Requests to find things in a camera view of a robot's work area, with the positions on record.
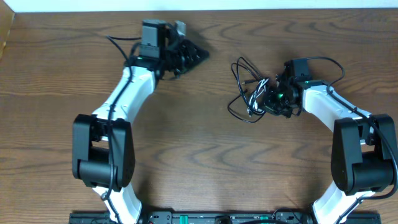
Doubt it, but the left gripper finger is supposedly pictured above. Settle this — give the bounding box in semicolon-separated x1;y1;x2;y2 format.
185;39;210;58
182;52;210;74

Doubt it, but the white USB cable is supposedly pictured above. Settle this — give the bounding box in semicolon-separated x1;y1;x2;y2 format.
247;77;270;118

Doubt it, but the black USB cable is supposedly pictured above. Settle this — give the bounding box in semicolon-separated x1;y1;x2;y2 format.
226;56;271;124

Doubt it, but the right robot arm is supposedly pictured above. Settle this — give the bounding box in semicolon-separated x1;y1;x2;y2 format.
259;58;397;223

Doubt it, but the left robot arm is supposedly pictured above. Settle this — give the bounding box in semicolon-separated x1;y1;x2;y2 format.
69;19;209;223

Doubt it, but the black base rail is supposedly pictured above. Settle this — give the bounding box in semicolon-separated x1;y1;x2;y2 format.
68;210;382;224

